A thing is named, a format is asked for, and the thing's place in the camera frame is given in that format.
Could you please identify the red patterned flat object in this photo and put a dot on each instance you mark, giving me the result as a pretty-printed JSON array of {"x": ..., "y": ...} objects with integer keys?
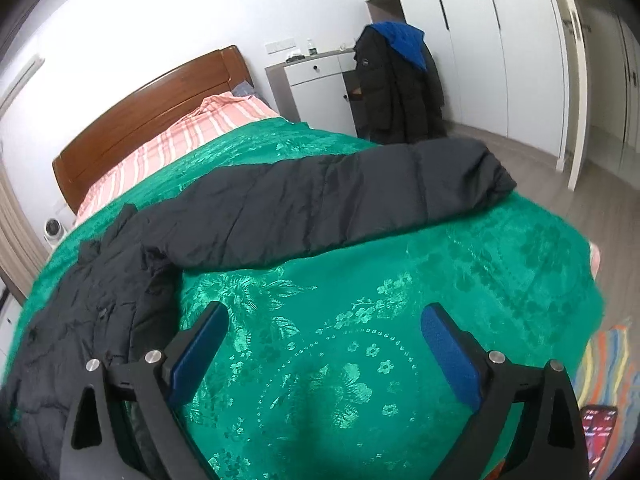
[{"x": 600, "y": 430}]

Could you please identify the green floral bedspread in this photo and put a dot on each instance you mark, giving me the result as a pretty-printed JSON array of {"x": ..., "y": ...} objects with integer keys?
[{"x": 350, "y": 320}]

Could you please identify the clear bottle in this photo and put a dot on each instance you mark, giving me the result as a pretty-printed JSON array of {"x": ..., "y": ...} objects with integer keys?
[{"x": 311, "y": 47}]

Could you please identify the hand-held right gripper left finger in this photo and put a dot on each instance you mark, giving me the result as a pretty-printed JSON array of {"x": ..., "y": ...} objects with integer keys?
[{"x": 197, "y": 355}]

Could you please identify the black down jacket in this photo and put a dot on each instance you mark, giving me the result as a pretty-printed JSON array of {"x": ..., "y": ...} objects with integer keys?
[{"x": 325, "y": 200}]

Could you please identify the blue hooded garment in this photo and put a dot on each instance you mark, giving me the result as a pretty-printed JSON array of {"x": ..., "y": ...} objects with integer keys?
[{"x": 405, "y": 40}]

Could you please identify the black hanging coat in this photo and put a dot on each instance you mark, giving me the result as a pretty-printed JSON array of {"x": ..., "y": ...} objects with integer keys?
[{"x": 390, "y": 100}]

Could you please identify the colourful striped rug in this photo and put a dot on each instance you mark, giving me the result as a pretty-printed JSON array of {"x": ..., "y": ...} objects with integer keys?
[{"x": 605, "y": 360}]

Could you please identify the beige curtain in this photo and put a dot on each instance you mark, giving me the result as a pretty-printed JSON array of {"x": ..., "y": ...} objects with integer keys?
[{"x": 15, "y": 240}]

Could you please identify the brown wooden headboard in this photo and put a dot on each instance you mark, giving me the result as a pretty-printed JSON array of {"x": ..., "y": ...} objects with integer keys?
[{"x": 150, "y": 100}]

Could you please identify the white security camera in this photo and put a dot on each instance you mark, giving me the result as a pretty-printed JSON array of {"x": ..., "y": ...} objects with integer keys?
[{"x": 54, "y": 232}]

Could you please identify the white nightstand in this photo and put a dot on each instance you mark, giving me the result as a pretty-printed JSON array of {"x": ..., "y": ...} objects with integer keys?
[{"x": 7, "y": 330}]

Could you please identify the white cabinet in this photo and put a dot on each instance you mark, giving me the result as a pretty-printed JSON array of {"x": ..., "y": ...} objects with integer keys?
[{"x": 315, "y": 95}]

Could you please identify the white wardrobe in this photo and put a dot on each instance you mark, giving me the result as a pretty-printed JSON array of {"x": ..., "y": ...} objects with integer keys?
[{"x": 500, "y": 60}]

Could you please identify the pink striped bed sheet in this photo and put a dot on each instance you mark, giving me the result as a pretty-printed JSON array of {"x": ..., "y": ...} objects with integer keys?
[{"x": 200, "y": 130}]

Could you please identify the white wall switch panel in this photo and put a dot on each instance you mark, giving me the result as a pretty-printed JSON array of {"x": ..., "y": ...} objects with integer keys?
[{"x": 280, "y": 45}]

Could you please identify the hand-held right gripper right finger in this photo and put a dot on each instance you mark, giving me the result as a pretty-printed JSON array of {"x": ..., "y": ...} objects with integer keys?
[{"x": 450, "y": 360}]

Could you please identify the white door frame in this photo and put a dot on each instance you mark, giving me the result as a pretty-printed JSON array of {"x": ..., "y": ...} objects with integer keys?
[{"x": 572, "y": 110}]

